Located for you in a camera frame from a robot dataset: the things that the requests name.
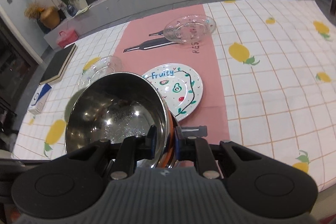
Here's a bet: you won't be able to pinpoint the dark glass cabinet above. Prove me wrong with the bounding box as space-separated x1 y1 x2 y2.
0 17 38 140

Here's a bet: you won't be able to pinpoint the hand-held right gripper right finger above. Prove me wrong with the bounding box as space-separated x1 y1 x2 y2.
175 126 263 178

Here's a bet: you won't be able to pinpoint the white fruit print plate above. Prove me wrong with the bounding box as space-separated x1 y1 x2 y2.
141 63 204 123

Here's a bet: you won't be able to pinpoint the lemon print checked tablecloth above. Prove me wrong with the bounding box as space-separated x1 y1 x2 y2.
12 0 336 190

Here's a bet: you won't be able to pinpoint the stainless steel bowl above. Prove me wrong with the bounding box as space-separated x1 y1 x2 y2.
64 72 181 169

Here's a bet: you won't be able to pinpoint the blue and white box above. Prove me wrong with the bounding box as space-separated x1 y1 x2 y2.
28 83 52 115

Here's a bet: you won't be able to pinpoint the clear glass plate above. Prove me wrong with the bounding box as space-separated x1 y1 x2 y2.
163 15 217 44

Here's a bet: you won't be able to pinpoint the gold vase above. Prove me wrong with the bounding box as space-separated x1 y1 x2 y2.
39 7 61 29

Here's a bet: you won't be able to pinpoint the black framed board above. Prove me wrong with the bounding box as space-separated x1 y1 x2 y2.
39 43 77 84

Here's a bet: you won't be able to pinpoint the clear glass dish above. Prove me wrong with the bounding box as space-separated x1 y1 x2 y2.
78 55 123 90

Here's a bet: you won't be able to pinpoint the red plastic basket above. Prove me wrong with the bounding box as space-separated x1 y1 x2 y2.
56 31 79 48

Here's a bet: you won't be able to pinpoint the pink bottle print placemat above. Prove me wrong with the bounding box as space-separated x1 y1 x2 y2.
115 3 231 143

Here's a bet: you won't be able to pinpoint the white ceramic jug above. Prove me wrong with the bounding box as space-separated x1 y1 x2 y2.
69 0 88 10

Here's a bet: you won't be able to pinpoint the dried yellow flowers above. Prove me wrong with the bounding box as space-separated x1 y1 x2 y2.
24 2 46 19

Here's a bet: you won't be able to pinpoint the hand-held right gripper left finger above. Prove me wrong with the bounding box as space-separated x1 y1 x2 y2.
67 125 158 180

